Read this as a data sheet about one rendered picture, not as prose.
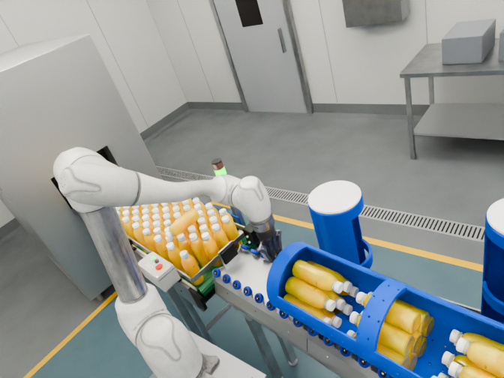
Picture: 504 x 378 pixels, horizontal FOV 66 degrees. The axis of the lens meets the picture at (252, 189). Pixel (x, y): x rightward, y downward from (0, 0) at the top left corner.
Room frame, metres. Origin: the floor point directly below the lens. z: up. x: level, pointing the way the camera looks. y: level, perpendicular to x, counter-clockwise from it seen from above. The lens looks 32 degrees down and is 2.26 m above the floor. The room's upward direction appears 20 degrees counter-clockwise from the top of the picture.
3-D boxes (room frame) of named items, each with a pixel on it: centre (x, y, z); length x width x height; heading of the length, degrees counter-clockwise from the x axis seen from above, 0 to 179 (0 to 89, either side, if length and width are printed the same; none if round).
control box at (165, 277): (1.50, 0.57, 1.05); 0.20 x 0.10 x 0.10; 35
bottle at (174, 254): (1.61, 0.49, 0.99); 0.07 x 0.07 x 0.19
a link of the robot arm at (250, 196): (1.17, 0.01, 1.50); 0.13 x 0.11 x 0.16; 30
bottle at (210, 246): (1.59, 0.30, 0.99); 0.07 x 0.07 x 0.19
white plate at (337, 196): (1.62, -0.39, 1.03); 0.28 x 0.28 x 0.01
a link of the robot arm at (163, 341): (0.88, 0.44, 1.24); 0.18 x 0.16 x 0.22; 30
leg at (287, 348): (1.49, 0.12, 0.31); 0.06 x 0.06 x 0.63; 35
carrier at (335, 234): (1.62, -0.39, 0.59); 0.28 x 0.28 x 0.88
